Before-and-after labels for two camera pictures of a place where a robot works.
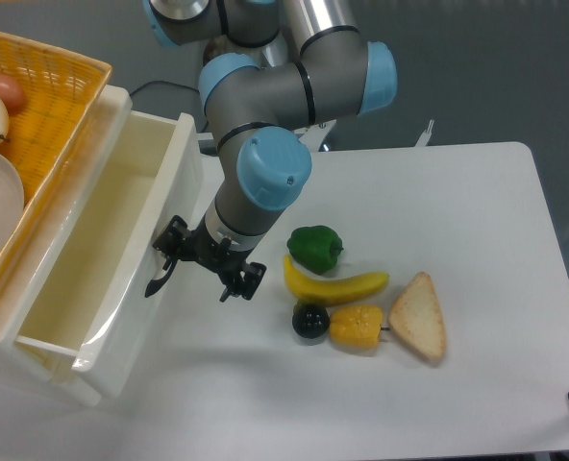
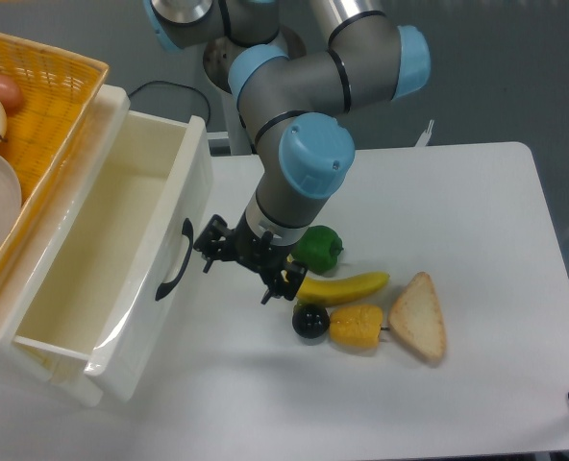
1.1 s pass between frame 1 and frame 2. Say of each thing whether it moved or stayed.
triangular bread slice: stayed
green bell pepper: stayed
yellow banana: stayed
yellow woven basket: stayed
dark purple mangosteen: stayed
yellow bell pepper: stayed
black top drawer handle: moved
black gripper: moved
